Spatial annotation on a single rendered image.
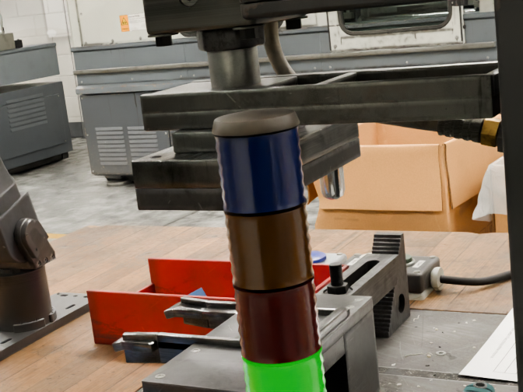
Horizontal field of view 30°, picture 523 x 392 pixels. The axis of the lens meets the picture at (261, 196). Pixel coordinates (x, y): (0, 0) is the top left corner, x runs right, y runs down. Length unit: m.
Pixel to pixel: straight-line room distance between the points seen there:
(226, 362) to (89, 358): 0.32
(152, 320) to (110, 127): 5.74
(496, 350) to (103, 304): 0.40
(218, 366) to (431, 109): 0.25
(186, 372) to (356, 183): 2.43
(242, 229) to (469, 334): 0.57
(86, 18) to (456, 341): 5.92
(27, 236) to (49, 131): 7.05
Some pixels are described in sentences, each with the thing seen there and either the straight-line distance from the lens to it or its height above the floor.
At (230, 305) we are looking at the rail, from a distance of 0.84.
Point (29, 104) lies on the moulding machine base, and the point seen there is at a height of 0.53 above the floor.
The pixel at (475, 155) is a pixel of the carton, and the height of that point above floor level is 0.64.
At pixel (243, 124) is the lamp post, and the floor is 1.19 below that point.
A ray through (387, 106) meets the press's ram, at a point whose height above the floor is 1.17.
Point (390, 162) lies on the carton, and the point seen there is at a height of 0.67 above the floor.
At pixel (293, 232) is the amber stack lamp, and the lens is 0.43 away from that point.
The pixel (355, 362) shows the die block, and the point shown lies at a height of 0.95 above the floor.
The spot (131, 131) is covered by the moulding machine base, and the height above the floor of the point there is 0.39.
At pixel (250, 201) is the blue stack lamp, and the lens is 0.42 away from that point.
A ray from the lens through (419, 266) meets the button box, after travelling 1.09.
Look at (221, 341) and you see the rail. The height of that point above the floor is 0.99.
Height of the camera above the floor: 1.25
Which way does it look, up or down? 12 degrees down
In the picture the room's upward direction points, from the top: 7 degrees counter-clockwise
